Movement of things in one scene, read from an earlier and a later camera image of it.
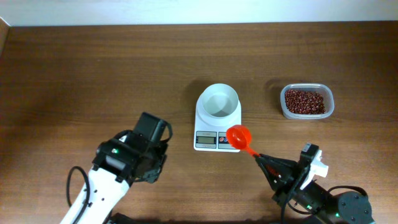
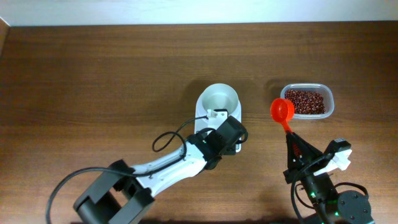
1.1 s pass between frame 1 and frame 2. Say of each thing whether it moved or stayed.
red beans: stayed
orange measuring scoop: moved
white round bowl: stayed
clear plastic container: stayed
